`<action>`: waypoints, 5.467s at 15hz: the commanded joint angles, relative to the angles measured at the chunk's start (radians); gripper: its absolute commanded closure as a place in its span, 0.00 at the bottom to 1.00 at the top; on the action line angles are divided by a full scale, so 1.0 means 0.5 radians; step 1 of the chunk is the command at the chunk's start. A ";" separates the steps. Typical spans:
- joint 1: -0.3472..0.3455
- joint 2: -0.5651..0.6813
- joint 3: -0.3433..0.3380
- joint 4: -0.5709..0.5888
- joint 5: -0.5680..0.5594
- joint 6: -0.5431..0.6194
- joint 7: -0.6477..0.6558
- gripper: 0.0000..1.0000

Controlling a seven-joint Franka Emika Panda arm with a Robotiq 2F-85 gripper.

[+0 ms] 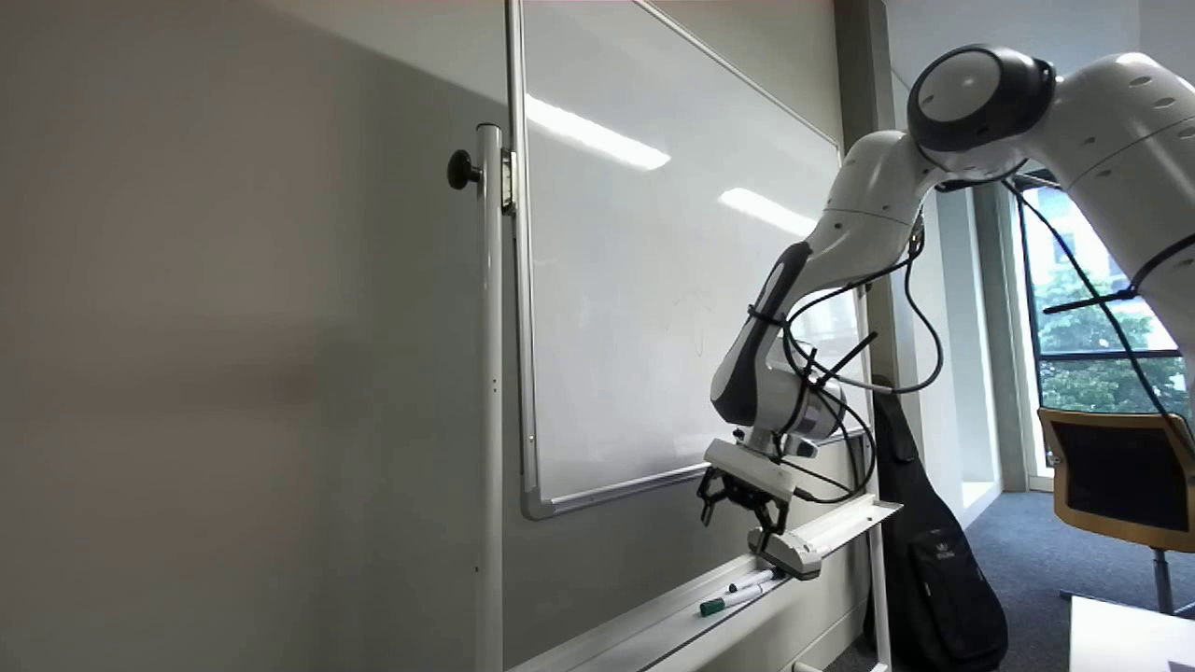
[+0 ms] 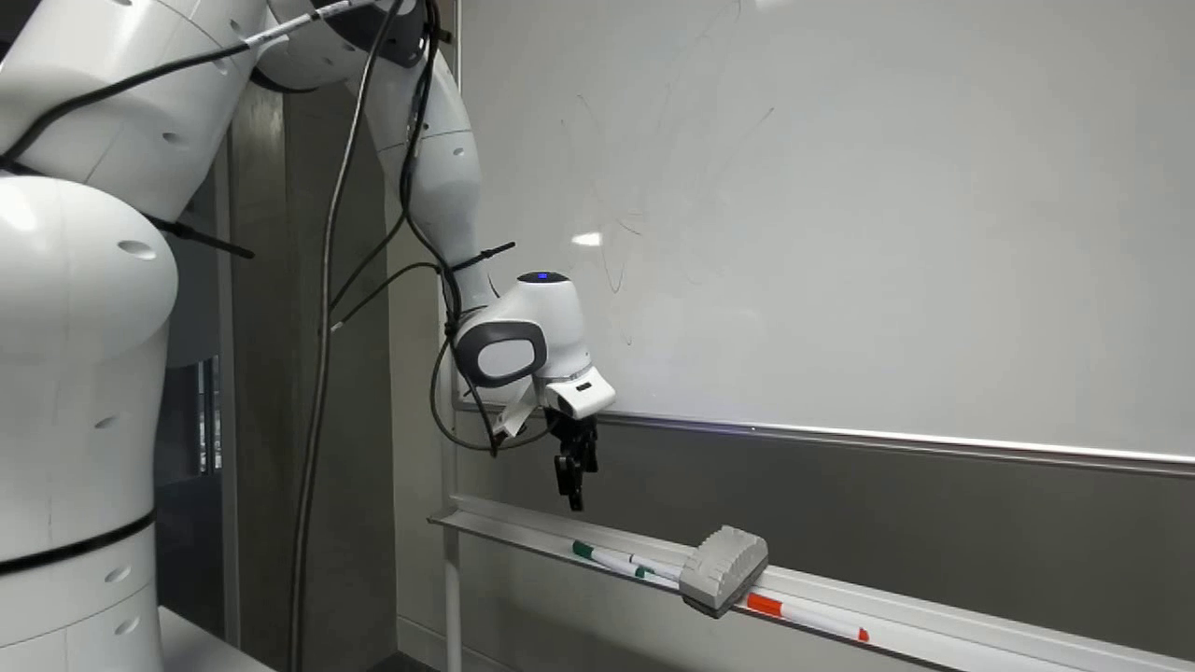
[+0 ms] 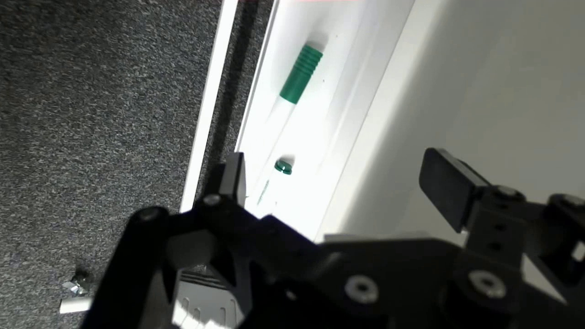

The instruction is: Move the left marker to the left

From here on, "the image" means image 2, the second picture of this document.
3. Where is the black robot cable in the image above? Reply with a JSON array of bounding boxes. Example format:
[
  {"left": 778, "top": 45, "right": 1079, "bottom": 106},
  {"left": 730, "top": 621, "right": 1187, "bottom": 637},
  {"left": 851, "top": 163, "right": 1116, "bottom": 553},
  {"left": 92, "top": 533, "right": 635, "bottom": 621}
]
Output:
[{"left": 0, "top": 0, "right": 555, "bottom": 458}]

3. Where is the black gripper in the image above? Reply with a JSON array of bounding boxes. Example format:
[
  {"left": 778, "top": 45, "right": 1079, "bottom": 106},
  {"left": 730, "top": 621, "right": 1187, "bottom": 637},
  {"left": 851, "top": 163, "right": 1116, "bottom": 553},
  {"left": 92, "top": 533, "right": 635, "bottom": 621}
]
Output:
[{"left": 540, "top": 406, "right": 604, "bottom": 515}]

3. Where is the grey hanging cable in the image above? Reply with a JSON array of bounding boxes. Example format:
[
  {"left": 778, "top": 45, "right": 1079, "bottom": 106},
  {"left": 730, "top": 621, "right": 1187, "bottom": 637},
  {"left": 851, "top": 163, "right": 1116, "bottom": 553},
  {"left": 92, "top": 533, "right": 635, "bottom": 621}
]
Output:
[{"left": 279, "top": 0, "right": 403, "bottom": 672}]

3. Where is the white whiteboard stand post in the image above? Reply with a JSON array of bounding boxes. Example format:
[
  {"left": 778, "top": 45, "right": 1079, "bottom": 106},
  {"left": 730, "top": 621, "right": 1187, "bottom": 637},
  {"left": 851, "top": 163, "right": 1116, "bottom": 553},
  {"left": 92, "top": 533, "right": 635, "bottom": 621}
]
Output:
[{"left": 427, "top": 0, "right": 469, "bottom": 672}]

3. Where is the large whiteboard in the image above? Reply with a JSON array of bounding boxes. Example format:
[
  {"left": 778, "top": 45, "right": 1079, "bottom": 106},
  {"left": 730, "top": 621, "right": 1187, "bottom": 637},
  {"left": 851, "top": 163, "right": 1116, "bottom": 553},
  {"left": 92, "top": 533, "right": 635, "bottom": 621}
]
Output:
[{"left": 450, "top": 0, "right": 1195, "bottom": 477}]

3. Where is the grey whiteboard eraser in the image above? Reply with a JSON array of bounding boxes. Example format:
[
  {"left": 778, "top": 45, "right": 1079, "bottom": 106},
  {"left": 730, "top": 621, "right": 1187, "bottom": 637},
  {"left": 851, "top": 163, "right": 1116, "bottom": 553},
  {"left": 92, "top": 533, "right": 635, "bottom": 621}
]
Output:
[{"left": 677, "top": 524, "right": 774, "bottom": 624}]

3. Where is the red whiteboard marker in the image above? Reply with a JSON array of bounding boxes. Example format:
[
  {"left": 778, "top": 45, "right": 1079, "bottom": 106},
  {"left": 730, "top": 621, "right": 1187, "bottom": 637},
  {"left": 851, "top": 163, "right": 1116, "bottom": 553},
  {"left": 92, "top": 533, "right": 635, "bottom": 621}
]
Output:
[{"left": 738, "top": 586, "right": 877, "bottom": 651}]

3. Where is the white metal marker tray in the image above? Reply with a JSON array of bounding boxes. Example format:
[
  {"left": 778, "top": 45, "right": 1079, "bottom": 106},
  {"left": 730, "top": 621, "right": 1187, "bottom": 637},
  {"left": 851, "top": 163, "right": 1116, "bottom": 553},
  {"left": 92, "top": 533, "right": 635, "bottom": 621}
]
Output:
[{"left": 429, "top": 493, "right": 1195, "bottom": 672}]

